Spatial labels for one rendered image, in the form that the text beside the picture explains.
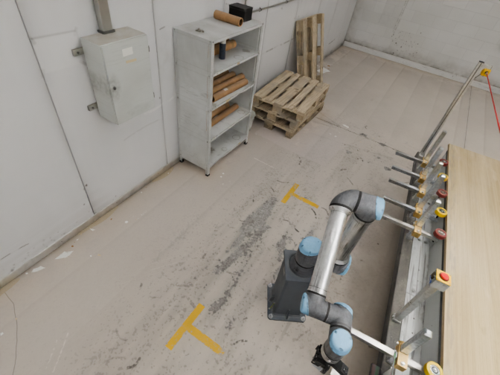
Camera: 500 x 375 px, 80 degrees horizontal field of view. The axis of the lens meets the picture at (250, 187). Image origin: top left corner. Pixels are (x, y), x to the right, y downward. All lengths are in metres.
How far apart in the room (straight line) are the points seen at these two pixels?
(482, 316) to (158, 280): 2.30
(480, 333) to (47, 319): 2.86
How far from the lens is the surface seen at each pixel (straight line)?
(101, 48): 2.35
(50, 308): 2.93
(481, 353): 2.15
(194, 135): 3.41
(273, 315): 2.68
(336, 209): 1.56
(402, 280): 2.39
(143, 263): 2.92
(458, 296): 2.27
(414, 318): 2.38
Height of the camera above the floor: 2.44
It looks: 44 degrees down
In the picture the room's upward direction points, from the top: 10 degrees clockwise
